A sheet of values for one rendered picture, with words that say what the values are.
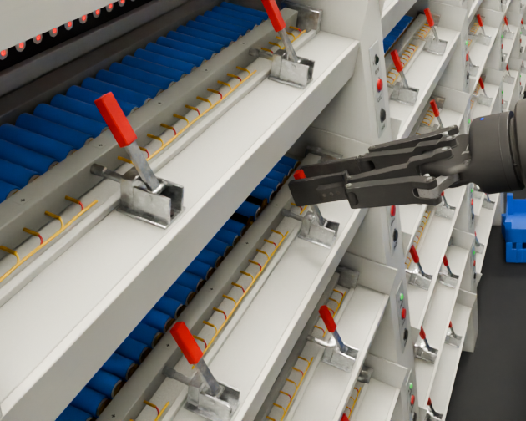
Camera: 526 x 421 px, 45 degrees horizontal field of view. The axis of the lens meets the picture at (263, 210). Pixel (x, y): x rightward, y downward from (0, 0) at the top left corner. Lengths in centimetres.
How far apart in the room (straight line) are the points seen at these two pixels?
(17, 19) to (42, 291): 15
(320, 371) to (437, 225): 70
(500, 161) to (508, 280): 165
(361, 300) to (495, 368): 102
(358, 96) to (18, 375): 59
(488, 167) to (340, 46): 25
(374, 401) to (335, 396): 25
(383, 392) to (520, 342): 98
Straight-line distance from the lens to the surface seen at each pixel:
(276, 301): 65
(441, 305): 155
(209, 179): 49
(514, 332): 204
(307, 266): 70
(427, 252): 138
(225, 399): 56
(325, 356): 85
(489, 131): 61
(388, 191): 62
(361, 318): 92
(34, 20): 36
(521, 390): 187
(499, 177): 61
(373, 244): 93
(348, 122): 84
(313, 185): 68
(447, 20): 150
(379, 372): 108
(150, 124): 52
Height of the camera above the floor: 133
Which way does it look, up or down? 28 degrees down
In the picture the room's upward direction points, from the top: 12 degrees counter-clockwise
